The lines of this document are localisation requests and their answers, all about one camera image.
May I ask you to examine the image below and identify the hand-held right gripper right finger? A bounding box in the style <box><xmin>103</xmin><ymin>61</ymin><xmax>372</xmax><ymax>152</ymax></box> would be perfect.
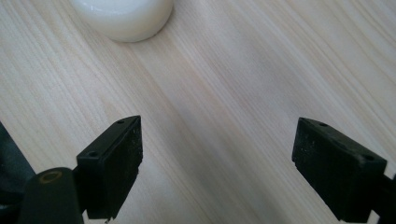
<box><xmin>291</xmin><ymin>117</ymin><xmax>389</xmax><ymax>224</ymax></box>

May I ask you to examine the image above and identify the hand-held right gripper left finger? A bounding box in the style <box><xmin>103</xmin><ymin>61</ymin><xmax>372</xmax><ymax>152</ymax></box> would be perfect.
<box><xmin>76</xmin><ymin>115</ymin><xmax>144</xmax><ymax>220</ymax></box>

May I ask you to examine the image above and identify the white round container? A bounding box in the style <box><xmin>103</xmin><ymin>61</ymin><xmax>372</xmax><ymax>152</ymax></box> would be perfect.
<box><xmin>68</xmin><ymin>0</ymin><xmax>174</xmax><ymax>44</ymax></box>

